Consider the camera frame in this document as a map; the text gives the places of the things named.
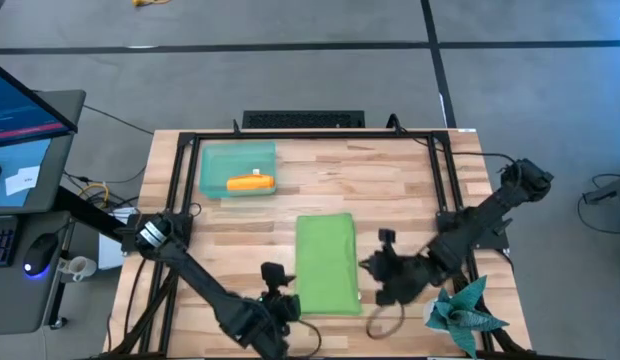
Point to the black keyboard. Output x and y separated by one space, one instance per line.
302 120

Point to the black illuminated computer mouse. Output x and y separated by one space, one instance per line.
40 252

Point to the grey stand leg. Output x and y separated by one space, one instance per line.
615 190

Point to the white paper note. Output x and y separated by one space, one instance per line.
22 180

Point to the teal translucent plastic basket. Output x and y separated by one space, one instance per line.
215 165

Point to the white box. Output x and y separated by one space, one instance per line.
110 255

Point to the white plant pot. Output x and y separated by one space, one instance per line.
430 315

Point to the blue-screen computer monitor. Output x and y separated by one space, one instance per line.
20 110

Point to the black diagonal beam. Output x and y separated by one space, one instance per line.
85 212

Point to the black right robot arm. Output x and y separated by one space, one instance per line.
480 220

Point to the green microfiber towel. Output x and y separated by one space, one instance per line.
325 265

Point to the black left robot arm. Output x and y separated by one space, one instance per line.
200 280

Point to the grey desk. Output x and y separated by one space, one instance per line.
20 300

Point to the backlit computer keyboard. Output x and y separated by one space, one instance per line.
1 242

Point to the black aluminium table frame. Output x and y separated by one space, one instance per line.
315 135

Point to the teal artificial plant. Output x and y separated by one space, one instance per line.
460 315

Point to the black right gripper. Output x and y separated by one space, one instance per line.
410 272

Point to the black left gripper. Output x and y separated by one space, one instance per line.
282 307

